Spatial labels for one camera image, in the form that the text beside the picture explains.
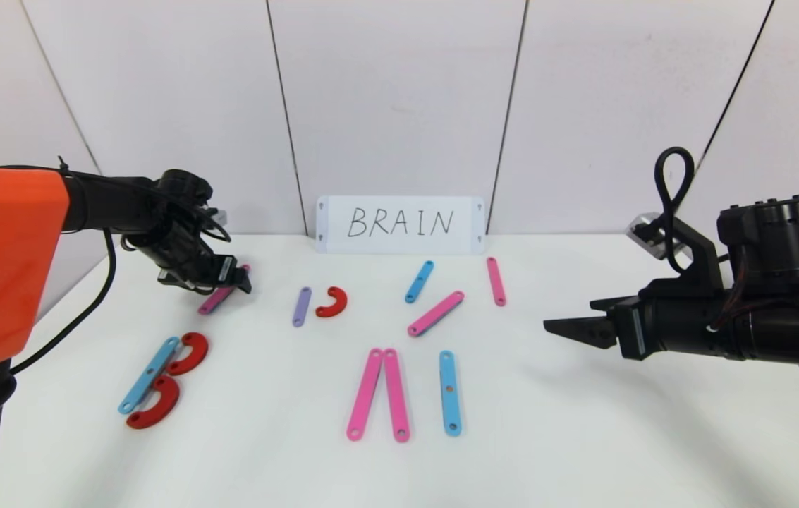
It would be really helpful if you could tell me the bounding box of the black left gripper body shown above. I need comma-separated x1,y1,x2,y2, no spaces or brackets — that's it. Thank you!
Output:
165,220,238,291

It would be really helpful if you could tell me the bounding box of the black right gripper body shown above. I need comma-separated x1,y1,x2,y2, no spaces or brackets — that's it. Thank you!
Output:
612,288,745,361

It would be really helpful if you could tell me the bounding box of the pink bar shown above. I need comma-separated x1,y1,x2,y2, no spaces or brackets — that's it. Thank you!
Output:
382,349,411,443
486,257,507,308
197,265,252,315
407,290,465,338
346,348,384,442

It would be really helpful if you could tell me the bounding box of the short purple bar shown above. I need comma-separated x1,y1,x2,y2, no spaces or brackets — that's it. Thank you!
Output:
292,286,313,328

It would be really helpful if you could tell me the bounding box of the red C-shaped piece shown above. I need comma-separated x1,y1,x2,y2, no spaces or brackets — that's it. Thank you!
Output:
126,375,181,430
167,332,209,376
315,286,349,319

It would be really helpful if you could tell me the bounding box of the white BRAIN sign card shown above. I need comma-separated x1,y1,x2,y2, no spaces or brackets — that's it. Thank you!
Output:
315,196,487,255

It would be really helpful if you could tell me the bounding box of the long blue bar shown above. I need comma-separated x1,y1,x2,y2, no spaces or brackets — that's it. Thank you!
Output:
118,337,182,415

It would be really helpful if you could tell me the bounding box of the blue bar with orange hole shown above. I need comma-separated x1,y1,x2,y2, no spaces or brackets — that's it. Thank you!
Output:
439,350,463,437

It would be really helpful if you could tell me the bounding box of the short blue bar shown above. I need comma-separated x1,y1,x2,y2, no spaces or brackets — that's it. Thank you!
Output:
404,260,436,305

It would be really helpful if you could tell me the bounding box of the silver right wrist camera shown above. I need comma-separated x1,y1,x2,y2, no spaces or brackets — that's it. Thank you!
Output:
626,212,678,258

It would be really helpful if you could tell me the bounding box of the black right camera bracket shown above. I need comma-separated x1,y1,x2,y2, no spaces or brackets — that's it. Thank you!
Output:
642,215,724,290

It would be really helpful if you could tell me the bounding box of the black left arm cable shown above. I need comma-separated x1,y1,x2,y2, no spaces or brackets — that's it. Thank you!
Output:
10,229,118,375

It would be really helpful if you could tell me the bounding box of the black looped camera cable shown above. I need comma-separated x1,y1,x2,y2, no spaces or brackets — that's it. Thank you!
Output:
654,147,696,272

